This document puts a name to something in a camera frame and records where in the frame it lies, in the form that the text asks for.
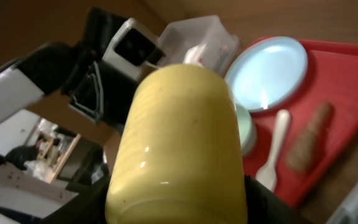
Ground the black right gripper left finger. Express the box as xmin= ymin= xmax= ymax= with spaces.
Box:
xmin=40 ymin=176 xmax=110 ymax=224

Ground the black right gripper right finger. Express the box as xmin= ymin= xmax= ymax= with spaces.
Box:
xmin=244 ymin=175 xmax=312 ymax=224

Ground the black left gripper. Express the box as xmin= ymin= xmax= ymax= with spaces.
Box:
xmin=69 ymin=61 xmax=138 ymax=126

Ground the green bowl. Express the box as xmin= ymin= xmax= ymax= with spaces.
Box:
xmin=236 ymin=104 xmax=257 ymax=157

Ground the yellow plastic cup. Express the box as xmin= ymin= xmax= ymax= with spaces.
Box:
xmin=105 ymin=64 xmax=248 ymax=223

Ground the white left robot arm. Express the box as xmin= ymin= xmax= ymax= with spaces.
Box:
xmin=0 ymin=7 xmax=137 ymax=127

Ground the clear plastic waste bin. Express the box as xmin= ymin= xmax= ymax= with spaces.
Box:
xmin=158 ymin=16 xmax=239 ymax=77

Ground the white plastic spoon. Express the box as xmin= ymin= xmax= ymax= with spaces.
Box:
xmin=255 ymin=110 xmax=291 ymax=192

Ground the brown carrot piece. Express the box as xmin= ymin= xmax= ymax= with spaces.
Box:
xmin=285 ymin=102 xmax=333 ymax=173

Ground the white crumpled paper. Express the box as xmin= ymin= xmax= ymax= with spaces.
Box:
xmin=183 ymin=44 xmax=206 ymax=67

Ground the large light blue plate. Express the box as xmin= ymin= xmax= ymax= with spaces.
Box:
xmin=225 ymin=37 xmax=308 ymax=113

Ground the red plastic tray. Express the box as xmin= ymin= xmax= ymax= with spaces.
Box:
xmin=243 ymin=40 xmax=358 ymax=207

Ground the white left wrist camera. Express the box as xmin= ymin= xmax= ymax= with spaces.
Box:
xmin=102 ymin=17 xmax=165 ymax=81

